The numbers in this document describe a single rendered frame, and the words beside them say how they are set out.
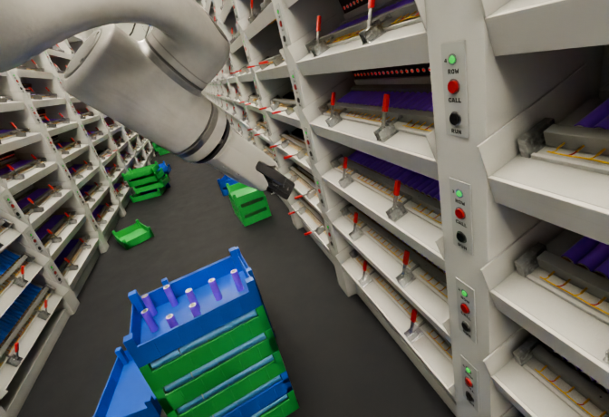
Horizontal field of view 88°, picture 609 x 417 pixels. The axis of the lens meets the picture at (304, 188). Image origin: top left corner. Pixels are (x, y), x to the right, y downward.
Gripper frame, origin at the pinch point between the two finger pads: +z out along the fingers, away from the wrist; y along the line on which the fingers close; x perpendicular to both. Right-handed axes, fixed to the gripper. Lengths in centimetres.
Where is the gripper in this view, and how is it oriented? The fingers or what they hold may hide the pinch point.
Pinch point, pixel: (275, 184)
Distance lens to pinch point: 55.1
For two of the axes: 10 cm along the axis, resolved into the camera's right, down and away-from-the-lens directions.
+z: 5.4, 4.0, 7.4
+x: 4.5, -8.8, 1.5
